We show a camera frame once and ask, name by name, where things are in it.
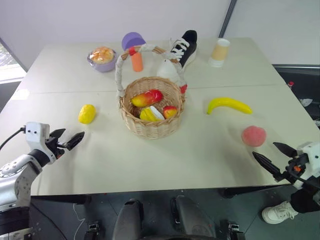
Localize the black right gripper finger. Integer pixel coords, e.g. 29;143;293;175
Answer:
272;141;299;159
252;151;286;183

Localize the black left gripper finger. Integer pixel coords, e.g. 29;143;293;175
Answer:
49;128;67;141
65;131;86;151

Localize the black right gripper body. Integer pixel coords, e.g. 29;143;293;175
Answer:
280;153;311;185

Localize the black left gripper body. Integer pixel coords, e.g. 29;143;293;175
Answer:
44;135;70;160

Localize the small red apple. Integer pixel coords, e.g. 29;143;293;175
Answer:
162;105;179;120

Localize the yellow toy lemon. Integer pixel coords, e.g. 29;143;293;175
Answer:
78;103;97;125

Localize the pink toy peach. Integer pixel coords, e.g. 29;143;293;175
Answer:
241;125;268;148

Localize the black trouser leg of person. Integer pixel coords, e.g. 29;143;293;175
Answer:
289;188;318;215

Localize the white sneaker of person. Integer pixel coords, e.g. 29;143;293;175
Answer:
261;199;300;225

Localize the black side table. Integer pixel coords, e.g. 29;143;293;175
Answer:
272;64;320;131

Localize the black caster foot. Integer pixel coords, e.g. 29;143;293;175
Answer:
219;219;245;240
84;220;101;240

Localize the yellow toy banana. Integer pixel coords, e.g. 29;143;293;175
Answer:
206;96;253;116

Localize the purple bowl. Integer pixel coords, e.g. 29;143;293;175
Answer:
86;48;118;74

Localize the red yellow toy mango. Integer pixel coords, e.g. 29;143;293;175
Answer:
131;89;164;107

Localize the toy bread bun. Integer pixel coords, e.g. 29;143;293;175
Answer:
90;46;116;65

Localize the dark rounded shape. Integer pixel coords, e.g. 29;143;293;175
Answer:
170;194;217;240
115;198;145;240

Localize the orange bottle red cap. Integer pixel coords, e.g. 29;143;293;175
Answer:
128;46;145;73

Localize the purple cylinder cup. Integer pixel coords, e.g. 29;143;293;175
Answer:
121;31;147;51

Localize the black white sneaker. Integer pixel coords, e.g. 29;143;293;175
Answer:
156;29;199;84

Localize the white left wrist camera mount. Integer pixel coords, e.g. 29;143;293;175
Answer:
24;121;57;164

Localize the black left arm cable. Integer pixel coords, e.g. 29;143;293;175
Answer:
0;126;27;151

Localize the black table frame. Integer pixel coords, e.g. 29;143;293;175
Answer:
30;185;292;206

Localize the thin white floor cable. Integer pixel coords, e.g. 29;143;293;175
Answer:
73;202;87;240

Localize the wicker basket with handle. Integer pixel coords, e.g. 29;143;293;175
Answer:
114;43;188;140

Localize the grey metal post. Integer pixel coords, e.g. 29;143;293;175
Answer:
218;0;238;39

